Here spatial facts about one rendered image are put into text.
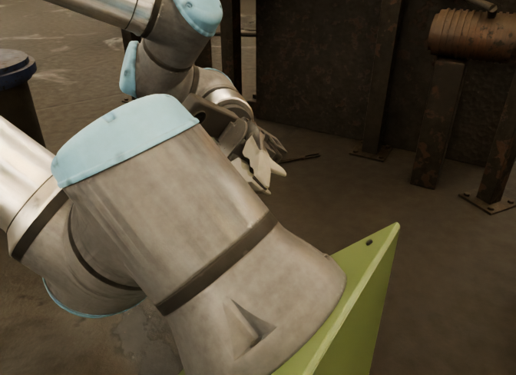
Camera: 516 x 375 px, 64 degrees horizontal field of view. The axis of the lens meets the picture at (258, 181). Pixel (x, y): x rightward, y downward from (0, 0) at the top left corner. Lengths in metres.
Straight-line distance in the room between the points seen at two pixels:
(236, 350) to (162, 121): 0.21
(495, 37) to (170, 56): 0.87
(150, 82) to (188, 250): 0.42
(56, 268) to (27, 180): 0.11
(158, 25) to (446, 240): 0.92
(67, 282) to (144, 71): 0.36
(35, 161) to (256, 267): 0.32
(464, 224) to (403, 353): 0.52
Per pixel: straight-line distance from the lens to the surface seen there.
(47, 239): 0.53
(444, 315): 1.02
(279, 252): 0.39
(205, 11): 0.65
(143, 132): 0.39
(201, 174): 0.38
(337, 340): 0.37
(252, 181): 0.54
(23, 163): 0.56
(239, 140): 0.61
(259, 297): 0.37
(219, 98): 0.71
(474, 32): 1.28
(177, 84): 0.75
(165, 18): 0.65
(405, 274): 1.09
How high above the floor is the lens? 0.70
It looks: 30 degrees down
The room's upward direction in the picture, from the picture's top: straight up
